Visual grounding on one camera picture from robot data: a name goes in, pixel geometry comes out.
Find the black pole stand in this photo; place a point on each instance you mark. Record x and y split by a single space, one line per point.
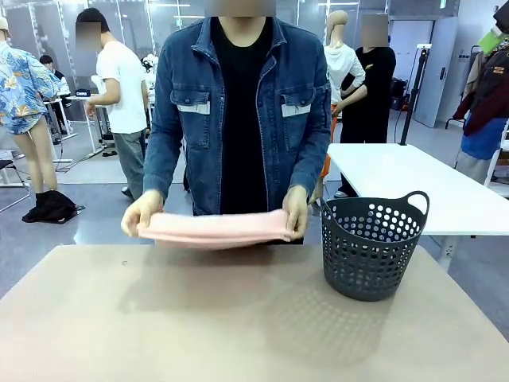
411 95

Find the white table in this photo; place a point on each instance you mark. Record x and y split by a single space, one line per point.
417 179

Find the beige hanging garment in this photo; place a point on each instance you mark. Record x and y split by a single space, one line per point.
474 75

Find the black chair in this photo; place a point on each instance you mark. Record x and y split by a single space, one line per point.
12 179

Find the mannequin in floral blue shirt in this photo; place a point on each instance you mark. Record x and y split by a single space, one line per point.
20 87

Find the black bag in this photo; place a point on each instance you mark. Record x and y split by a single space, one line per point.
399 94

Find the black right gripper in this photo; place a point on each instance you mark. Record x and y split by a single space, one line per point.
503 12

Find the person's left forearm denim sleeve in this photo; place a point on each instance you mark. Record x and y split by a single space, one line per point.
308 159

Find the person's right hand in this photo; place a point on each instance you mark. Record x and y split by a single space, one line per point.
141 213

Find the person's left hand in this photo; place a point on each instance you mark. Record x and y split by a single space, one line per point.
296 211

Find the black clothes pile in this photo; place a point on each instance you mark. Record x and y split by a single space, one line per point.
49 207

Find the seated person black hair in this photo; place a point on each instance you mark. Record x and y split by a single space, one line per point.
53 67

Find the dark maroon hanging jacket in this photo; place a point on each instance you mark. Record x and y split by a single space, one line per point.
491 91

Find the white desk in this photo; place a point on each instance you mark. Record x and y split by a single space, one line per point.
85 99

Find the blue hanging garment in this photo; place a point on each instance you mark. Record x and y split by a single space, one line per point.
483 137

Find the black perforated plastic basket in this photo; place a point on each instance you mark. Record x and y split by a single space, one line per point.
370 254

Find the person in dark denim jacket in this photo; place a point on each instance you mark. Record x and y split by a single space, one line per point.
242 119

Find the pink towel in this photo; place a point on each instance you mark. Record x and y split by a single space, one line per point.
214 230

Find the grey metal cabinet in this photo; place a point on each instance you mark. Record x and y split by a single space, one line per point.
435 71

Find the mannequin in white shirt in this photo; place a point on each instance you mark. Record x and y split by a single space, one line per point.
342 63

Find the person in white t-shirt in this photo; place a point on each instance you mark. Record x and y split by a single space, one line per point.
123 99

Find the person in black clothes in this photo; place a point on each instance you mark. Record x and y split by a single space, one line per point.
371 99

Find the person's right forearm denim sleeve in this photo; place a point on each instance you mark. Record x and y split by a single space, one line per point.
163 163

